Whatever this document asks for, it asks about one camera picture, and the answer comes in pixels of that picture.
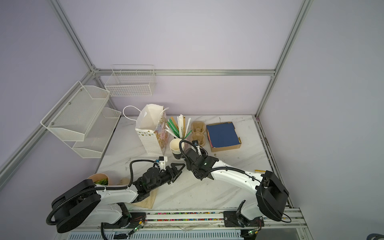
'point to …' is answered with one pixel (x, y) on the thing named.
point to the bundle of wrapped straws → (177, 127)
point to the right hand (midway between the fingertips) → (190, 163)
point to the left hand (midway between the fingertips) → (184, 169)
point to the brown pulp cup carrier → (198, 129)
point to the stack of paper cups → (174, 146)
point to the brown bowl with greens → (100, 179)
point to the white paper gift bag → (152, 127)
